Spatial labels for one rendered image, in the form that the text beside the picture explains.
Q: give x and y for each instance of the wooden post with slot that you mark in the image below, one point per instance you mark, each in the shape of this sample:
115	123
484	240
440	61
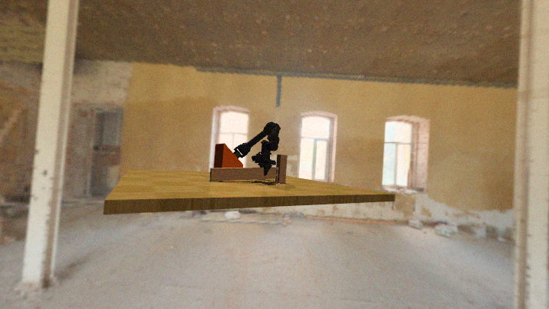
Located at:
281	165

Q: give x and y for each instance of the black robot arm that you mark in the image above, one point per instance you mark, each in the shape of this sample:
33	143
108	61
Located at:
271	130

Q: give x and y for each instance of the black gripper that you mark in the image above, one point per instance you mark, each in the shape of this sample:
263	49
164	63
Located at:
266	162

